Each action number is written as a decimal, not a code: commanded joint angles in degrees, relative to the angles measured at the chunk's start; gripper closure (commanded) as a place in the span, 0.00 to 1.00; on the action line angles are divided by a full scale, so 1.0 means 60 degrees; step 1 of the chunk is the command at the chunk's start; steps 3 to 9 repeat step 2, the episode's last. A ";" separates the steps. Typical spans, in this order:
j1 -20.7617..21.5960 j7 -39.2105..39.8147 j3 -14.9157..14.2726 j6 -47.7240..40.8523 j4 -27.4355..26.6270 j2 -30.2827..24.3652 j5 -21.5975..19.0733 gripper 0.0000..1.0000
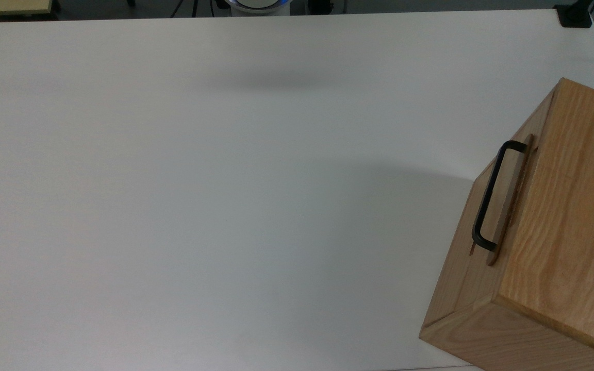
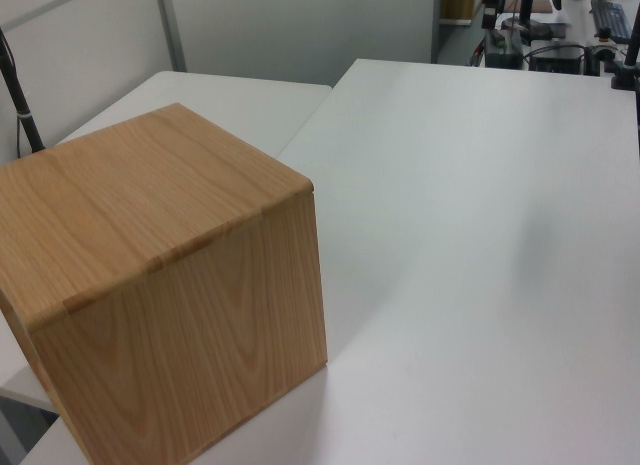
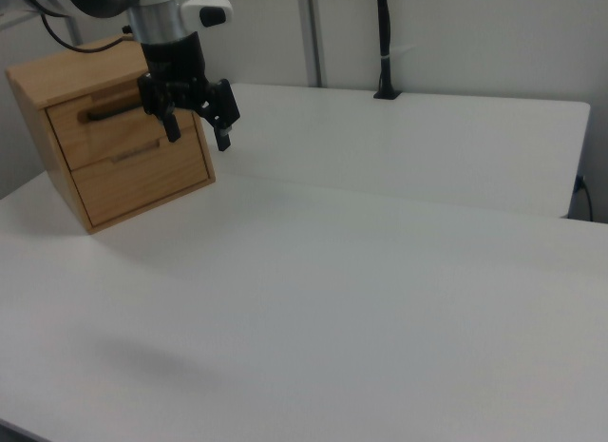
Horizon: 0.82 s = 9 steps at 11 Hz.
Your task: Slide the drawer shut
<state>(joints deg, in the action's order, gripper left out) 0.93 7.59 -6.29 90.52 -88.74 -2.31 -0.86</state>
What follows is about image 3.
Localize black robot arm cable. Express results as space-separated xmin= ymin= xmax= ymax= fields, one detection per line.
xmin=39 ymin=10 xmax=138 ymax=54

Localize black wall power cable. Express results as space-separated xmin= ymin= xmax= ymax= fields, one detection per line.
xmin=573 ymin=174 xmax=596 ymax=223

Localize wooden drawer with recessed handle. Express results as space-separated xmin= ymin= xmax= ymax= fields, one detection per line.
xmin=69 ymin=142 xmax=214 ymax=228

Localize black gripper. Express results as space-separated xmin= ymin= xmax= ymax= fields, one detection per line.
xmin=136 ymin=31 xmax=241 ymax=153

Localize wooden two-drawer cabinet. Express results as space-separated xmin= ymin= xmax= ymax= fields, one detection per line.
xmin=5 ymin=36 xmax=216 ymax=235

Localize wooden drawer with black handle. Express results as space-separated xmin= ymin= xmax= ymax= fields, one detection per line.
xmin=46 ymin=90 xmax=203 ymax=171

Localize black pole with white tape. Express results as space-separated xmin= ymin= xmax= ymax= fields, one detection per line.
xmin=372 ymin=0 xmax=404 ymax=101

